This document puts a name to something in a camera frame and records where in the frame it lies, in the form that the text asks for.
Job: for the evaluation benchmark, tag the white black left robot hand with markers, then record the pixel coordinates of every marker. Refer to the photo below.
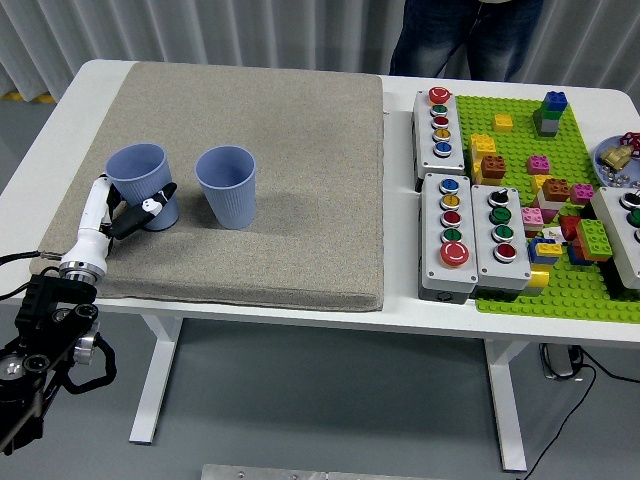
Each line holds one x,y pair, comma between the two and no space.
90,220

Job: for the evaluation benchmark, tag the blue ribbed plastic cup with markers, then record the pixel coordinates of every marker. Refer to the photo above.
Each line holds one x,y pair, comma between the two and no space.
142,180
230,200

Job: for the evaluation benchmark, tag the white table leg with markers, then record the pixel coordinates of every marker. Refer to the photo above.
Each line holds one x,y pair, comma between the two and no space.
505,410
155,380

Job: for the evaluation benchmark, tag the grey-brown fabric mat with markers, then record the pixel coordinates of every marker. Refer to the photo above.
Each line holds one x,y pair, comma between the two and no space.
300,200

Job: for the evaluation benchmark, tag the white pleated curtain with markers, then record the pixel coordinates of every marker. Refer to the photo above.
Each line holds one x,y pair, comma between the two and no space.
250,30

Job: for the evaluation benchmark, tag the grey five-button box, large red mushroom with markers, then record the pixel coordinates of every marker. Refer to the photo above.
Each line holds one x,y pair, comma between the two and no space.
432,272

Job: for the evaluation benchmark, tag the grey five-button box, small red mushroom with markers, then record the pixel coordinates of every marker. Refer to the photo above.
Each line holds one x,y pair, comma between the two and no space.
450,160

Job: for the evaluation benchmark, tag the person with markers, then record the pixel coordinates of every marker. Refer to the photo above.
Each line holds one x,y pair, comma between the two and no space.
435,40

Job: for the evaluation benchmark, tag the brown brick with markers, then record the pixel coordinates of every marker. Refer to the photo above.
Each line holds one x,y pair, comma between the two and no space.
494,167
555,190

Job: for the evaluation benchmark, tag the small yellow brick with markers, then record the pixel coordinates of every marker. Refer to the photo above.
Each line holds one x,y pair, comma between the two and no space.
503,123

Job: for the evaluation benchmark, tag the grey button box, black knob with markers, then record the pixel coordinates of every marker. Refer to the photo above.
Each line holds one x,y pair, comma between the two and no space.
520,272

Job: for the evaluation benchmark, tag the green studded baseplate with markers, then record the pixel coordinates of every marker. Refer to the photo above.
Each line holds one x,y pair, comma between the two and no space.
520,145

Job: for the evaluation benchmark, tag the pink brick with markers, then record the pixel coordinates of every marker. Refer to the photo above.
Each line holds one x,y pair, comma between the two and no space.
531,220
582,194
538,165

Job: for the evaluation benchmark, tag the yellow grey brick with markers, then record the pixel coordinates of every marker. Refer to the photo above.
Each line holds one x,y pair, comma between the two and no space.
539,279

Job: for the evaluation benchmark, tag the blue yellow brick stack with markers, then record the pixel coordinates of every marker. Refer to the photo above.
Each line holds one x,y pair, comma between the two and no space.
546,250

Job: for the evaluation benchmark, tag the blue green grey brick tower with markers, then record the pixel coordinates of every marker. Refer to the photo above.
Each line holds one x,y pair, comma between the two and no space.
550,115

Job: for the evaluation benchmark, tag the red brick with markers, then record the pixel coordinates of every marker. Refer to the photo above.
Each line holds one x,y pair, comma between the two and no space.
569,227

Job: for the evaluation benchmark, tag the grey power adapter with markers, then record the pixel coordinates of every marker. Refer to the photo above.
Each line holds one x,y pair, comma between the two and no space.
559,362

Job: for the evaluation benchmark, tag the green brick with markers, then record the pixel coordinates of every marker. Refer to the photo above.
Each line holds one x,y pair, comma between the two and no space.
595,239

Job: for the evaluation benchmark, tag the white button box, black base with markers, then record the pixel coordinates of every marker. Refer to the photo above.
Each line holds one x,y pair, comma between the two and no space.
615,220

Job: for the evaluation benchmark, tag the brass fitting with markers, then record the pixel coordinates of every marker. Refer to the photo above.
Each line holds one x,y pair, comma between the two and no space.
616,157

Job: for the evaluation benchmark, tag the blue plate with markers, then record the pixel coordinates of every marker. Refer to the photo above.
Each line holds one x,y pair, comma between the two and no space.
634,170

